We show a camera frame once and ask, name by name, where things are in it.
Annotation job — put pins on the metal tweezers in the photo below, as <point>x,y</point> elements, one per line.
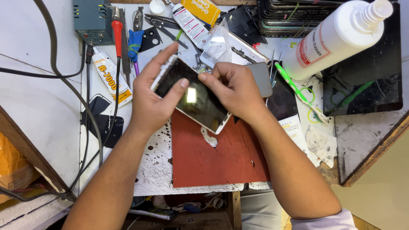
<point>273,68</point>

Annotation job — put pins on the person's white sleeve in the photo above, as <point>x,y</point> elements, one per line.
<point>326,222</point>

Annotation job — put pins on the red work mat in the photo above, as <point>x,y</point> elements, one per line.
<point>217,153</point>

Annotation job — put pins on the white phone frame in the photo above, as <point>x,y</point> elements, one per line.
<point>247,52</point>

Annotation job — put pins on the white bottle cap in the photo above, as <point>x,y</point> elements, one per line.
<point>157,6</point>

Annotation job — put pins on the green toothbrush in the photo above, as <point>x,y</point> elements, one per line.
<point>297,91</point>

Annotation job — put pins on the person's right hand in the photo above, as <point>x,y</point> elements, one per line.
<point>238,92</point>

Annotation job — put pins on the white glue tube red label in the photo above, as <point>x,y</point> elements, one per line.
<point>190,24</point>

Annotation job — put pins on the black tablet with cracked screen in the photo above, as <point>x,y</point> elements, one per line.
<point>367,83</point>

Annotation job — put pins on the white paper sheet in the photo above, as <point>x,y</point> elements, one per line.
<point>297,135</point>

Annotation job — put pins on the black camera lens cover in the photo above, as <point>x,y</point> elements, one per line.
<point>150,39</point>

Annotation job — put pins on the white smartphone with dark screen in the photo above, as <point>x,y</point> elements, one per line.
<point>195,99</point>

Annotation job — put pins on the metal file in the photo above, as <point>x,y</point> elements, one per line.
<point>125,48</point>

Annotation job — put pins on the white glue tube yellow label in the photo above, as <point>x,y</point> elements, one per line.
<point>111,80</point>

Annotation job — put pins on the clear plastic bag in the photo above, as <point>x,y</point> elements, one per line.
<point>219,46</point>

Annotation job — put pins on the person's left hand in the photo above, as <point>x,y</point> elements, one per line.
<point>150,102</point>

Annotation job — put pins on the black phone screen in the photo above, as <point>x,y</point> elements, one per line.
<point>282,100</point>

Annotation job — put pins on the grey phone back cover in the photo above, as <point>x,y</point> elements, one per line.
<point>263,80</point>

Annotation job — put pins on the yellow cardboard box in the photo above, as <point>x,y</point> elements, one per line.
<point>201,9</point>

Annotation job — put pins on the black scissors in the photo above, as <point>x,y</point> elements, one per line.
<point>163,25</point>

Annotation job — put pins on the stack of phone frames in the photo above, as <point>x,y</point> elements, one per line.
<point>287,17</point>

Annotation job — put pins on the large white cleaner bottle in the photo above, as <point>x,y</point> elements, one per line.
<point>335,40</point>

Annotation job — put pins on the metal pliers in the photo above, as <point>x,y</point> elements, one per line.
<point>137,18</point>

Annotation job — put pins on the dirty white tissue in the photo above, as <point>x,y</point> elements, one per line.
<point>321,143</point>

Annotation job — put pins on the green soldering station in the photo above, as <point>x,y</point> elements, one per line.
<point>92,20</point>

